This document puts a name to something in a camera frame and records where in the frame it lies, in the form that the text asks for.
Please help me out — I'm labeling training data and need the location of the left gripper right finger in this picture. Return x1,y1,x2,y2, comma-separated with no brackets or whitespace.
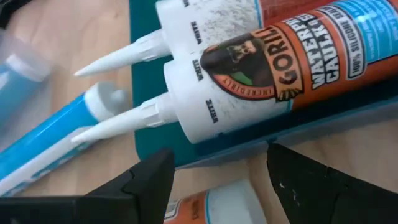
266,142,398,224

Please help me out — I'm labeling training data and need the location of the clear plastic bin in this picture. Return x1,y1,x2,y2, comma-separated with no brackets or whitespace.
0,26,65,153

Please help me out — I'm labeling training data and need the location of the blue plastic tray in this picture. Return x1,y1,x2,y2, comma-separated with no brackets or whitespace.
129,0,398,170

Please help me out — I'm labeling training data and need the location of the blue silicone sealant tube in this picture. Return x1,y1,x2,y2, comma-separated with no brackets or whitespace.
0,54,52,125
0,82,129,197

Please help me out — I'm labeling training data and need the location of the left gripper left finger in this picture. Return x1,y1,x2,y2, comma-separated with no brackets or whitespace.
0,147,176,224

